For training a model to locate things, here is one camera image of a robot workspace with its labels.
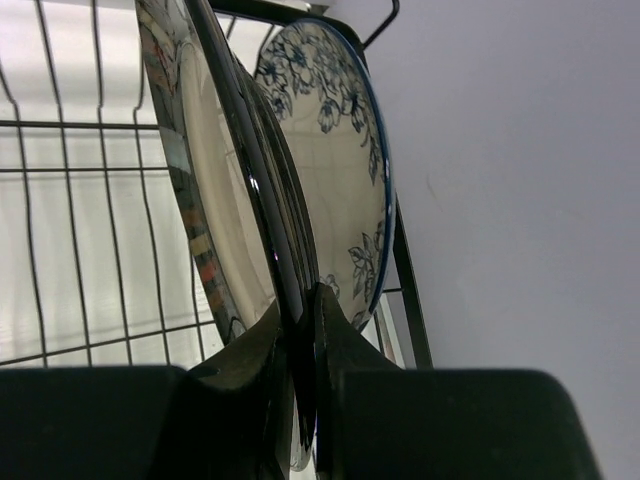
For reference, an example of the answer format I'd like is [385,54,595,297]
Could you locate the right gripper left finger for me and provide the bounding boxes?
[159,305,293,479]

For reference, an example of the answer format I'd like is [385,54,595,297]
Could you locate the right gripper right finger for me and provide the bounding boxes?
[312,283,400,479]

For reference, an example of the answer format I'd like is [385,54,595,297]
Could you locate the black rimmed plate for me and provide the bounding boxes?
[135,1,319,475]

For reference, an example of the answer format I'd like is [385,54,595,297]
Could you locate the blue floral plate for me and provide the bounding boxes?
[254,19,396,330]

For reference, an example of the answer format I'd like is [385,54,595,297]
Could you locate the black wire dish rack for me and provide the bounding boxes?
[1,1,432,368]

